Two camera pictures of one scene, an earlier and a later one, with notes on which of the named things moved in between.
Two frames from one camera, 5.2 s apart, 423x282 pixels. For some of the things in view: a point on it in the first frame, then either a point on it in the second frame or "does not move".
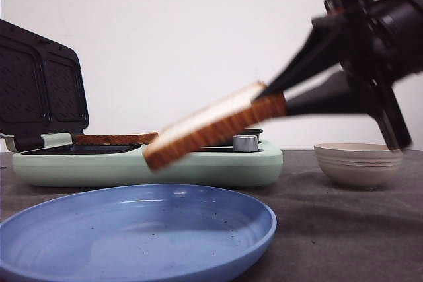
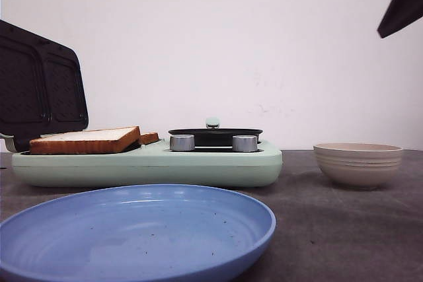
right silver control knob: x=245 y=143 does not move
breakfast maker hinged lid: x=42 y=90 does not move
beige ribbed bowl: x=357 y=166 does not move
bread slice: x=238 y=110 -> x=104 y=141
